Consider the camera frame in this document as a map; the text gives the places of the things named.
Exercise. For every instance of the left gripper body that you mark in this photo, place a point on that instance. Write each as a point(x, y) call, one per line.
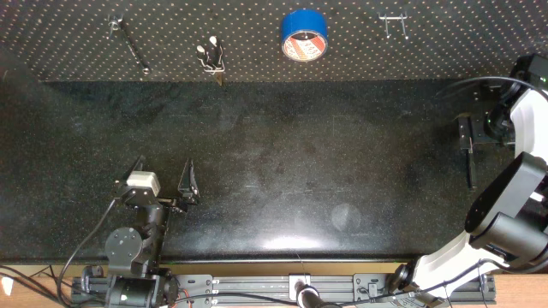
point(171, 203)

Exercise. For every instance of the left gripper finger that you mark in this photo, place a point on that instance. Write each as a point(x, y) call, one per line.
point(138, 164)
point(189, 186)

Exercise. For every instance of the wrench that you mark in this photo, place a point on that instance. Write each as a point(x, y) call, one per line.
point(132, 49)

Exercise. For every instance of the black and white pliers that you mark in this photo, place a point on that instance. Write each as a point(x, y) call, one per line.
point(214, 53)

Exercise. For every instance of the roll of blue tape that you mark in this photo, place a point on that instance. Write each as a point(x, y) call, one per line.
point(304, 30)

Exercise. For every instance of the hammer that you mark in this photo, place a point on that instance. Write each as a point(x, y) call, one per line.
point(471, 171)

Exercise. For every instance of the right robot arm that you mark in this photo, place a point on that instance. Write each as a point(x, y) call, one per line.
point(505, 205)

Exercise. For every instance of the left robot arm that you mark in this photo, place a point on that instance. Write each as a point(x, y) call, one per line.
point(124, 246)

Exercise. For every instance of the black pegboard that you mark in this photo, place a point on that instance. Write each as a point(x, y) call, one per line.
point(385, 60)

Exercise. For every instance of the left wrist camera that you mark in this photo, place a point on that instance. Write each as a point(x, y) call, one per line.
point(143, 181)

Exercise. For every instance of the mounting rail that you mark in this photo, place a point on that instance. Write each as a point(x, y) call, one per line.
point(257, 286)

